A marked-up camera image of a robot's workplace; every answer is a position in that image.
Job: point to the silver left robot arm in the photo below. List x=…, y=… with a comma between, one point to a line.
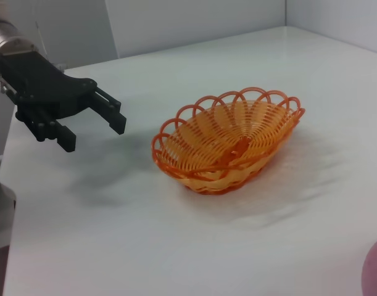
x=6, y=40

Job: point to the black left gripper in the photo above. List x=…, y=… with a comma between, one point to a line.
x=46, y=89

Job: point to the pink toy peach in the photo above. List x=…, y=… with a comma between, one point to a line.
x=376, y=271

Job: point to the orange woven plastic basket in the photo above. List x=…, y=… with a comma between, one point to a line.
x=206, y=182

